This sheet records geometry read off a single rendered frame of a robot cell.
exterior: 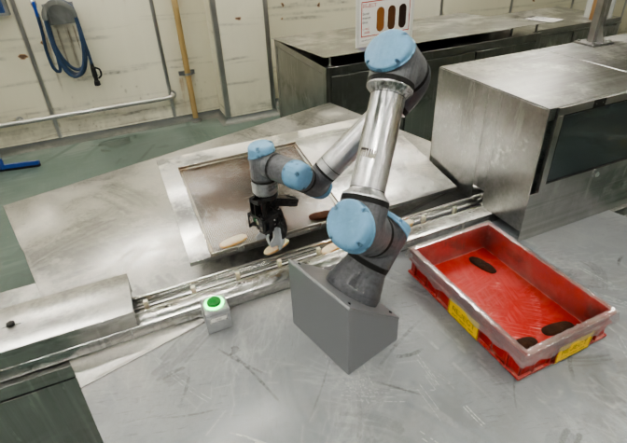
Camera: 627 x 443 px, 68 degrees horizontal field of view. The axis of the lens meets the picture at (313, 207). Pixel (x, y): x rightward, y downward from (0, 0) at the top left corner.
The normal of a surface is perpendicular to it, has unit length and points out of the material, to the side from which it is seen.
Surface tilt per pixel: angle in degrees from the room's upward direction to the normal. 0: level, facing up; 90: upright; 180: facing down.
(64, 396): 90
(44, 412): 90
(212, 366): 0
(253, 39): 90
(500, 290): 0
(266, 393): 0
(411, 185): 10
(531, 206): 90
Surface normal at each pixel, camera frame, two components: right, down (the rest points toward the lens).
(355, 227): -0.54, -0.07
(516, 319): -0.04, -0.84
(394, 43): -0.47, -0.33
